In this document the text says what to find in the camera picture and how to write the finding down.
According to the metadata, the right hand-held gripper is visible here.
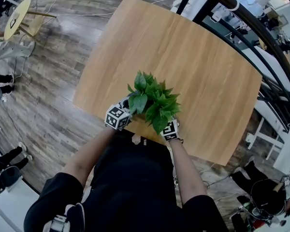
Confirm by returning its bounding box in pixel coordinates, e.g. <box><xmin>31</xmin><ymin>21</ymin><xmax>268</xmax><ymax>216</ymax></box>
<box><xmin>160</xmin><ymin>119</ymin><xmax>180</xmax><ymax>142</ymax></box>

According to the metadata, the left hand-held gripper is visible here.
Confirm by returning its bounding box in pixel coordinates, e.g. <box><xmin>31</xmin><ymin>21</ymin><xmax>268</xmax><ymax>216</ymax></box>
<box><xmin>104</xmin><ymin>96</ymin><xmax>133</xmax><ymax>131</ymax></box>

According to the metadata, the green potted plant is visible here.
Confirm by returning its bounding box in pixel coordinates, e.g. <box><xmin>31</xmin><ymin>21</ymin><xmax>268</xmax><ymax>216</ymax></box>
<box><xmin>127</xmin><ymin>70</ymin><xmax>182</xmax><ymax>135</ymax></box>

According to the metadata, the person's right forearm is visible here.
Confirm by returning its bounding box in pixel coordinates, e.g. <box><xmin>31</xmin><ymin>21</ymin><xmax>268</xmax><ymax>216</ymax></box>
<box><xmin>168</xmin><ymin>139</ymin><xmax>208</xmax><ymax>209</ymax></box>

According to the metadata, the person's left forearm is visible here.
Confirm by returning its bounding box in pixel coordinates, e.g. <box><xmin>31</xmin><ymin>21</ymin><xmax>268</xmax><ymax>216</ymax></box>
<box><xmin>61</xmin><ymin>127</ymin><xmax>116</xmax><ymax>193</ymax></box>

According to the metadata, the person's black clothing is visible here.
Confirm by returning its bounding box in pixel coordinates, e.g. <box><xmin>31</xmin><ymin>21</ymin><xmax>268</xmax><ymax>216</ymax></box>
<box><xmin>23</xmin><ymin>129</ymin><xmax>230</xmax><ymax>232</ymax></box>

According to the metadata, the white desk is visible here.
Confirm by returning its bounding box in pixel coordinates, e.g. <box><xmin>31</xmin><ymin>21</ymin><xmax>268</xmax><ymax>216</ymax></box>
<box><xmin>246</xmin><ymin>123</ymin><xmax>290</xmax><ymax>176</ymax></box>

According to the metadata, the white clip-on device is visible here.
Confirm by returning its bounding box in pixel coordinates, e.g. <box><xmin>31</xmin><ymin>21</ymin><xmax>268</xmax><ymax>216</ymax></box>
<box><xmin>211</xmin><ymin>0</ymin><xmax>240</xmax><ymax>23</ymax></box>

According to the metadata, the round yellow side table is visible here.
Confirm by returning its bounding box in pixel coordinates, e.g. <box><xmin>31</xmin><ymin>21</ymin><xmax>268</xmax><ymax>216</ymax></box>
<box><xmin>3</xmin><ymin>0</ymin><xmax>57</xmax><ymax>44</ymax></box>

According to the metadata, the long white floor cable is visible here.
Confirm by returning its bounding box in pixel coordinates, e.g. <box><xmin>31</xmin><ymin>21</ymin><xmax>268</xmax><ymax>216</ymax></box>
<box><xmin>55</xmin><ymin>0</ymin><xmax>115</xmax><ymax>18</ymax></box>

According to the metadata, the black and white shoulder strap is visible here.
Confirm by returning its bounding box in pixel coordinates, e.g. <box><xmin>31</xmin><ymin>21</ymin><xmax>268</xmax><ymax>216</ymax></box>
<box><xmin>42</xmin><ymin>203</ymin><xmax>86</xmax><ymax>232</ymax></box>

